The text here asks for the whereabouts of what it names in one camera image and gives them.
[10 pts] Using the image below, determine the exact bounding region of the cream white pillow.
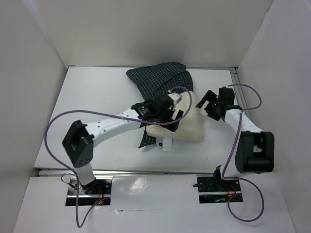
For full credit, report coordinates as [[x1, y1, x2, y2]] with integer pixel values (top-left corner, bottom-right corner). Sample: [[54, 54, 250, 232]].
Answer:
[[146, 91, 204, 143]]

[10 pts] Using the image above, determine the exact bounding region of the dark plaid pillowcase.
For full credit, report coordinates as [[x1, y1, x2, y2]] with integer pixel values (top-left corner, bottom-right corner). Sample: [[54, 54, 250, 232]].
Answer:
[[125, 61, 195, 149]]

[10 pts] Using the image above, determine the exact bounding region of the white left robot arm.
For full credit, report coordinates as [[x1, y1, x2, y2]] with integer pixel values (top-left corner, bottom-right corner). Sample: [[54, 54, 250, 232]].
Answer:
[[62, 92, 182, 194]]

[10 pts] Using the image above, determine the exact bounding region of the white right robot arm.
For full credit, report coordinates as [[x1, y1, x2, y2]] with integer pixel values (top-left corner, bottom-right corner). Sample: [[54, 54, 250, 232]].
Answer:
[[196, 87, 275, 190]]

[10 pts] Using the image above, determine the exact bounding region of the white pillow tag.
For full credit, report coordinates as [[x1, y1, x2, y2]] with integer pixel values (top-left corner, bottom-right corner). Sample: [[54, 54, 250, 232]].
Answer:
[[155, 138, 173, 151]]

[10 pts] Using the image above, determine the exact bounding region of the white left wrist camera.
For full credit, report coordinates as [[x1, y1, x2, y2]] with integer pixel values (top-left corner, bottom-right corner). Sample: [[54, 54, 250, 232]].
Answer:
[[168, 92, 182, 105]]

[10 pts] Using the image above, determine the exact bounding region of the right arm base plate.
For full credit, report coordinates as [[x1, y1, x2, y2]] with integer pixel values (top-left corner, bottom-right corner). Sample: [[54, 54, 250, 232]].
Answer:
[[193, 176, 243, 204]]

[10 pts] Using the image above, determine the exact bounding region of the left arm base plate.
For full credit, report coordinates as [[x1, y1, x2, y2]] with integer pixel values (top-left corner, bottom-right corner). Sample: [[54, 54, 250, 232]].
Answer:
[[65, 178, 112, 206]]

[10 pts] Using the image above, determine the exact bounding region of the aluminium frame rail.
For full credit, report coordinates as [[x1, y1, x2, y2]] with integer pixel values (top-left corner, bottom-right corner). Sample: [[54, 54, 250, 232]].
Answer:
[[35, 67, 261, 173]]

